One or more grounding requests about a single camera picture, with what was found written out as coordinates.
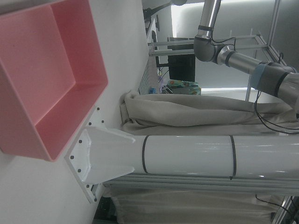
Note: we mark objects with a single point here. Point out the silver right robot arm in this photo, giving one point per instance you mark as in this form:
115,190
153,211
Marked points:
238,60

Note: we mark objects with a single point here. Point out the small blue object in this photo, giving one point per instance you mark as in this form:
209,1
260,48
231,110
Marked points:
152,90

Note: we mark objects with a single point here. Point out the pink plastic basket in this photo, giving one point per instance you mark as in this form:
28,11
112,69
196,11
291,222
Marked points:
35,70

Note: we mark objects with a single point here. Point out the beige curtain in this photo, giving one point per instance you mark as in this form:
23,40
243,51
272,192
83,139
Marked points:
187,114

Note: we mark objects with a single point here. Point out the black monitor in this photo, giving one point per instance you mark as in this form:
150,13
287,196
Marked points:
182,67

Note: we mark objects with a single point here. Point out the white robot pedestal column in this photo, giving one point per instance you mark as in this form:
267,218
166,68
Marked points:
187,156

